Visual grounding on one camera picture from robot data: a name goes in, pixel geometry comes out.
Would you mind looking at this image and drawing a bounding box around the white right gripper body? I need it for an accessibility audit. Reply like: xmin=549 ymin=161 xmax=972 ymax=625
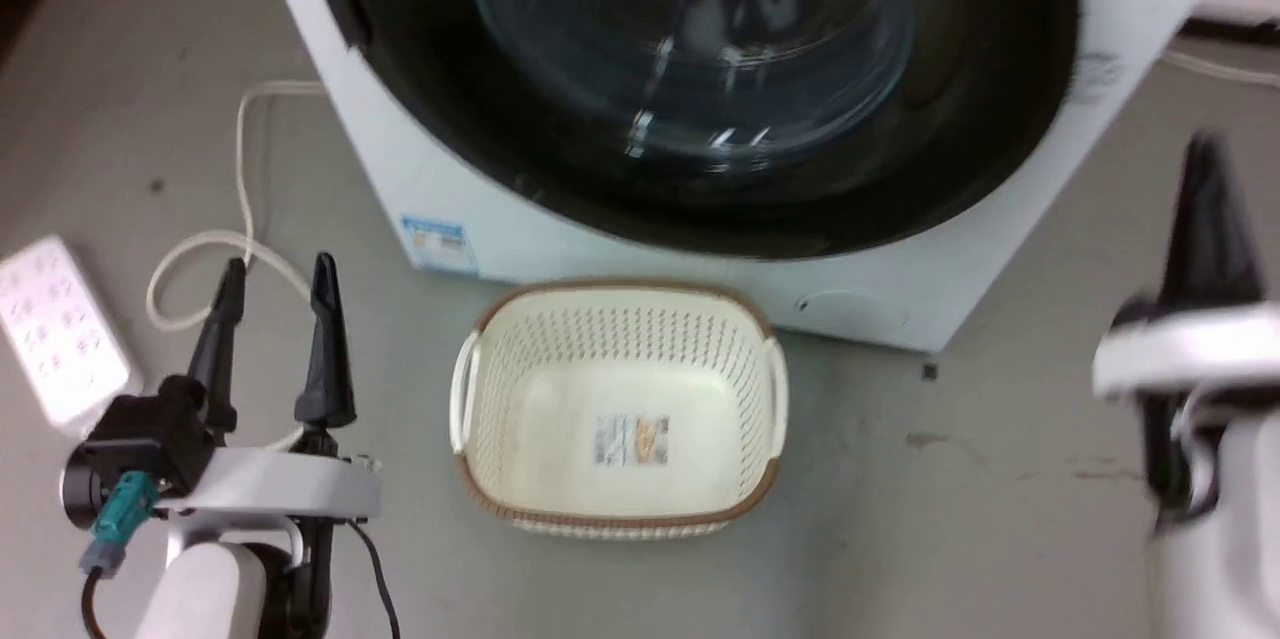
xmin=1090 ymin=297 xmax=1280 ymax=532

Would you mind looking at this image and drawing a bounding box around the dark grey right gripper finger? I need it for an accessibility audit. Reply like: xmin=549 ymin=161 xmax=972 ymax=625
xmin=1158 ymin=132 xmax=1266 ymax=312

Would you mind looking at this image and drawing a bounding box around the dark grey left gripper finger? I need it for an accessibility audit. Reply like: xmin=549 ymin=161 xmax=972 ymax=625
xmin=293 ymin=252 xmax=358 ymax=430
xmin=187 ymin=257 xmax=248 ymax=436

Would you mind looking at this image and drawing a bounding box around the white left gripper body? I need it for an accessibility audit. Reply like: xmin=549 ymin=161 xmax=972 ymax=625
xmin=158 ymin=422 xmax=383 ymax=532

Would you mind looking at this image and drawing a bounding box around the round black glass washer door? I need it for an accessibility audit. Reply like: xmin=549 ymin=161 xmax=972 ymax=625
xmin=310 ymin=0 xmax=1083 ymax=262

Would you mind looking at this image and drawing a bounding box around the white front-load washing machine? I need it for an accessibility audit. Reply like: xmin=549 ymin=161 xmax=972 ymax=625
xmin=248 ymin=0 xmax=1257 ymax=356

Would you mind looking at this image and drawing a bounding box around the blue energy label sticker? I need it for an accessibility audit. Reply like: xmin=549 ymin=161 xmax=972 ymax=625
xmin=400 ymin=214 xmax=479 ymax=276

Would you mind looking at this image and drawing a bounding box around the white power strip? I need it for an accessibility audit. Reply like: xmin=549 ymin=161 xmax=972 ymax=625
xmin=0 ymin=236 xmax=134 ymax=428

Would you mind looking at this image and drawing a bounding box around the cream plastic laundry basket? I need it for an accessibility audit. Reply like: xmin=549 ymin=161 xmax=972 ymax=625
xmin=449 ymin=279 xmax=790 ymax=538

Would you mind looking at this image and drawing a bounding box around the paper label inside basket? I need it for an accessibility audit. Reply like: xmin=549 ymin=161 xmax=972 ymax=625
xmin=594 ymin=413 xmax=670 ymax=467

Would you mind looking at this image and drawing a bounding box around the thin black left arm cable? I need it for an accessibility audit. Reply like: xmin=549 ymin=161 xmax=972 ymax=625
xmin=344 ymin=519 xmax=402 ymax=639

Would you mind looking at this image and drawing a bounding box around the thin white floor cable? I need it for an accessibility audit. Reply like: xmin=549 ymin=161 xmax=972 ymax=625
xmin=1160 ymin=47 xmax=1280 ymax=88

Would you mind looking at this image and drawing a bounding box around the teal cable connector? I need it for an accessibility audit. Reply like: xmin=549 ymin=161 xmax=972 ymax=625
xmin=80 ymin=471 xmax=160 ymax=577

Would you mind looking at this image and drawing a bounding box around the white power cable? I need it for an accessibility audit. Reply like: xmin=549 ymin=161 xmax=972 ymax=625
xmin=146 ymin=80 xmax=329 ymax=334

